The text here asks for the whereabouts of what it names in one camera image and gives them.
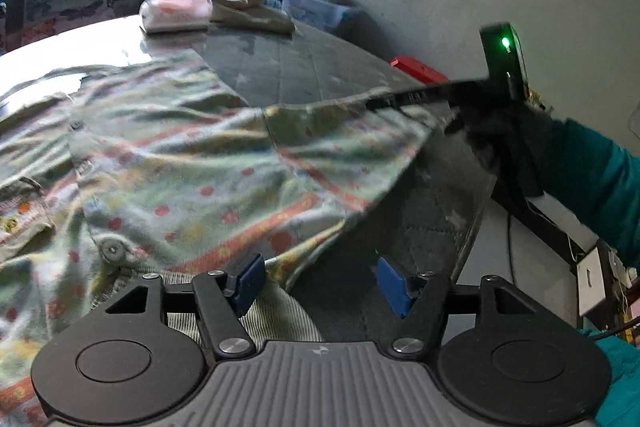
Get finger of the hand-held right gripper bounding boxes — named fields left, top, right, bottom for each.
left=366, top=77, right=502, bottom=114

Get person's right hand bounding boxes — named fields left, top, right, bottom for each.
left=445, top=101, right=568, bottom=198

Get folded pink cloth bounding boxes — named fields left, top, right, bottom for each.
left=139, top=0, right=215, bottom=34

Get clear plastic storage box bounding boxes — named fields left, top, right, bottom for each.
left=281, top=0, right=367, bottom=34

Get red box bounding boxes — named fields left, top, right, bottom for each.
left=391, top=56, right=450, bottom=86

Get floral striped green shirt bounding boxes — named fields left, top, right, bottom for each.
left=0, top=51, right=453, bottom=427

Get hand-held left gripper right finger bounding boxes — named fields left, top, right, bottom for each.
left=377, top=256, right=523, bottom=354

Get person's right forearm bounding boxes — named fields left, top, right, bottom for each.
left=539, top=117, right=640, bottom=269

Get folded beige clothes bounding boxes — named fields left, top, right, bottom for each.
left=204, top=0, right=297, bottom=38

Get white wall socket box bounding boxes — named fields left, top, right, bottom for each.
left=575, top=249, right=609, bottom=316

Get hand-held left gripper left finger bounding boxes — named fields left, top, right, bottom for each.
left=106, top=253, right=266, bottom=357

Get grey quilted mat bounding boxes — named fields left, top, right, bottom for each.
left=189, top=21, right=498, bottom=344

